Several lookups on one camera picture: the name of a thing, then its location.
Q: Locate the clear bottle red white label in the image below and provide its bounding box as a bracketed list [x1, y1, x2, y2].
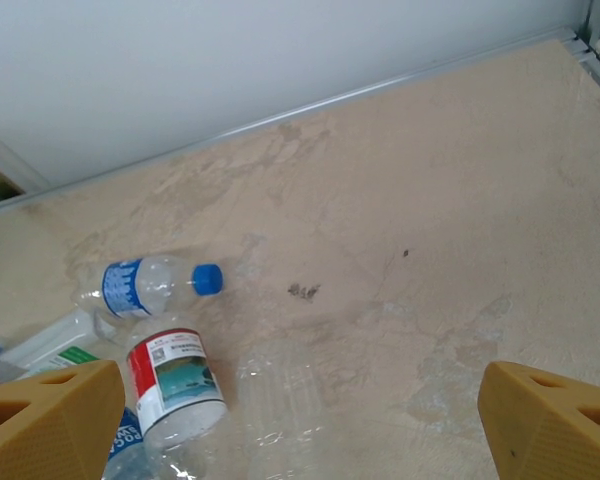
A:
[124, 313, 230, 451]

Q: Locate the clear bottle green white label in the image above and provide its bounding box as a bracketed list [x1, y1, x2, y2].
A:
[0, 308, 124, 384]

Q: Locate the aluminium corner post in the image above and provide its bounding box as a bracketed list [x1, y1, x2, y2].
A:
[579, 0, 600, 56]

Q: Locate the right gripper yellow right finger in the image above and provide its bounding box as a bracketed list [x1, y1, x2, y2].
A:
[476, 360, 600, 480]

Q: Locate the clear bottle blue text label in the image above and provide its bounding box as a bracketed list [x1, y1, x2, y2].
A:
[69, 253, 225, 321]

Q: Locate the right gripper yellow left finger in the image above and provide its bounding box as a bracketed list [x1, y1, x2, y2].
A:
[0, 358, 127, 480]

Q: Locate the long aluminium table edge rail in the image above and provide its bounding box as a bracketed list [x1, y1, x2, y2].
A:
[0, 27, 581, 217]

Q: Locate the blue Pocari label bottle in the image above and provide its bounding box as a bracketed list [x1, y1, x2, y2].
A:
[102, 405, 181, 480]

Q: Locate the clear unlabelled plastic bottle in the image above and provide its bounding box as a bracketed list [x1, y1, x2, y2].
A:
[234, 339, 334, 480]

